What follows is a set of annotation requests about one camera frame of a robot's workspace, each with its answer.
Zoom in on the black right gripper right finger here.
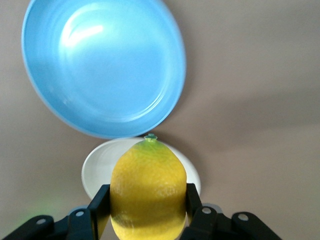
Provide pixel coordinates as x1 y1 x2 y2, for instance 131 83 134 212
181 183 286 240

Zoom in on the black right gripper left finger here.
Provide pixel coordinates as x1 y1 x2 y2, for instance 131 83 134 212
0 184 112 240

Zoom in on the yellow lemon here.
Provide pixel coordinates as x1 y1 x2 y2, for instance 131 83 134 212
109 133 188 240

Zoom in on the pale beige plate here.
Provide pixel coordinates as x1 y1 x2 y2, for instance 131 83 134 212
81 136 202 201

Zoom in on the blue plate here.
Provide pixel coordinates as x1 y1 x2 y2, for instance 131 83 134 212
21 0 188 140

